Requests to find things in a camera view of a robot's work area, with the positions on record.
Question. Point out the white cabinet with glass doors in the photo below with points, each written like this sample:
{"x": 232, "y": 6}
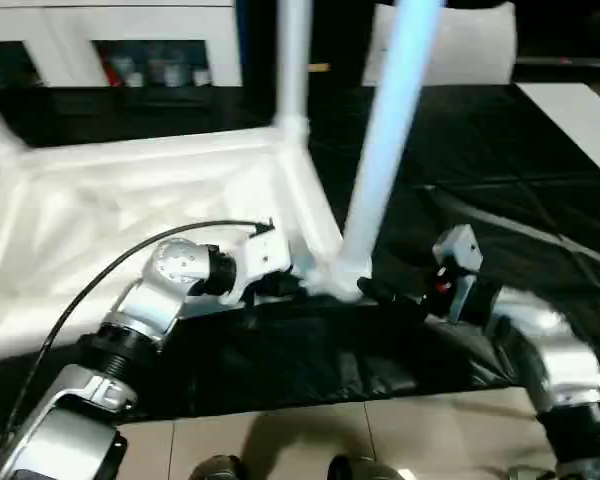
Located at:
{"x": 130, "y": 20}

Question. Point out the black cabinet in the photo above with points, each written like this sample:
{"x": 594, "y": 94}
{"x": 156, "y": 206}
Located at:
{"x": 257, "y": 40}

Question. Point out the white flat panel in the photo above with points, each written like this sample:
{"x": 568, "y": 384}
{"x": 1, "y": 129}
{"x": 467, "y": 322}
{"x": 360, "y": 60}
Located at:
{"x": 580, "y": 115}

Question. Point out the white plastic table leg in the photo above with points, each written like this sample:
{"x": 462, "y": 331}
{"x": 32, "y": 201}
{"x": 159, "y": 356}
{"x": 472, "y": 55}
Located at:
{"x": 292, "y": 60}
{"x": 395, "y": 100}
{"x": 0, "y": 135}

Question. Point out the small yellow label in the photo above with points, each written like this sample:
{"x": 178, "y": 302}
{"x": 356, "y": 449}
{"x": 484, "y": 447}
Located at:
{"x": 319, "y": 66}

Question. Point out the black bar with red mark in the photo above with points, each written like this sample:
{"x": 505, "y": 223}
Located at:
{"x": 570, "y": 61}

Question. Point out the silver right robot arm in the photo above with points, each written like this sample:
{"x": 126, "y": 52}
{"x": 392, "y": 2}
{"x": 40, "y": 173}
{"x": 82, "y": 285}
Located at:
{"x": 570, "y": 360}

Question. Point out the dark robot foot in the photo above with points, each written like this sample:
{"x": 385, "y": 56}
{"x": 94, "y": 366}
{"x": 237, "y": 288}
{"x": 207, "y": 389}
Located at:
{"x": 215, "y": 467}
{"x": 365, "y": 467}

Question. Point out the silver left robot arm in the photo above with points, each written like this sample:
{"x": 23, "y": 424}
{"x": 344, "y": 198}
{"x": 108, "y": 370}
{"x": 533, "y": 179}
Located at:
{"x": 145, "y": 305}

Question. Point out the dark right robot foot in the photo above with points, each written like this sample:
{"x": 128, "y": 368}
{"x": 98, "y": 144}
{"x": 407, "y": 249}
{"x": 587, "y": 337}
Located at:
{"x": 365, "y": 467}

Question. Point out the white plastic table top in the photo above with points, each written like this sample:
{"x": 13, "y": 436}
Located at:
{"x": 80, "y": 200}

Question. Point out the dark left robot foot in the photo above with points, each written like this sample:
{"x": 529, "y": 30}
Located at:
{"x": 215, "y": 467}

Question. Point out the black work mat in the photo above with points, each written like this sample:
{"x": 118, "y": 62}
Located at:
{"x": 480, "y": 150}

